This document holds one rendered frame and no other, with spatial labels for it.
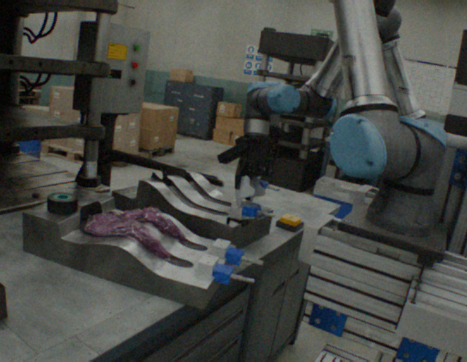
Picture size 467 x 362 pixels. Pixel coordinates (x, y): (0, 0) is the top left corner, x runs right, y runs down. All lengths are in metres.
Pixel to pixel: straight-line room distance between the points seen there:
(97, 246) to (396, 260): 0.66
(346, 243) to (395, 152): 0.26
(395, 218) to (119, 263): 0.61
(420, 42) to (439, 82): 0.78
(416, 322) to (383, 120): 0.38
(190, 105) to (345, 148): 7.69
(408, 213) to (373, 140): 0.21
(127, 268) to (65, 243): 0.18
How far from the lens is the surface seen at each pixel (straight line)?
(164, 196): 1.25
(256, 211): 1.14
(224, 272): 0.90
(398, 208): 0.85
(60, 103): 5.63
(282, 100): 1.02
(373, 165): 0.73
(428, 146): 0.84
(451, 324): 0.79
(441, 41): 7.64
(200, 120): 8.26
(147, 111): 5.83
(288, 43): 5.25
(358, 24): 0.83
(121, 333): 0.80
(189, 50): 9.13
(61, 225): 1.00
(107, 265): 0.95
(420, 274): 0.88
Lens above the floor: 1.28
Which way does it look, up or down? 14 degrees down
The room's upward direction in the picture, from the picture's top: 9 degrees clockwise
